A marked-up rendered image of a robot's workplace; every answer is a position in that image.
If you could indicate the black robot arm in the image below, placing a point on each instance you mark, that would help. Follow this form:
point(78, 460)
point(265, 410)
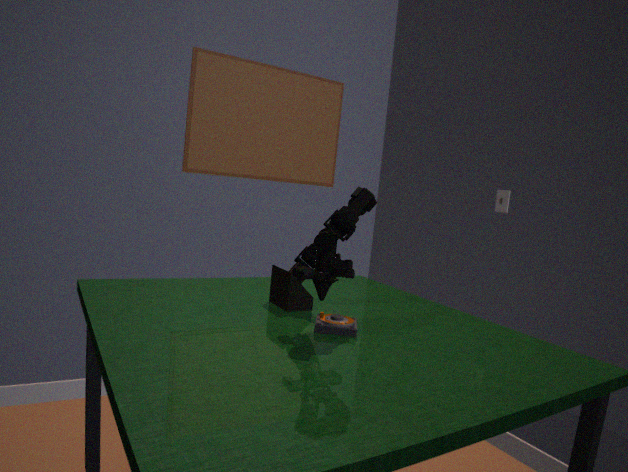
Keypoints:
point(342, 222)

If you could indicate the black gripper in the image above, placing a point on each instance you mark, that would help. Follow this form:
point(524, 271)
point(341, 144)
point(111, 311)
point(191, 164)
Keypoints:
point(321, 278)

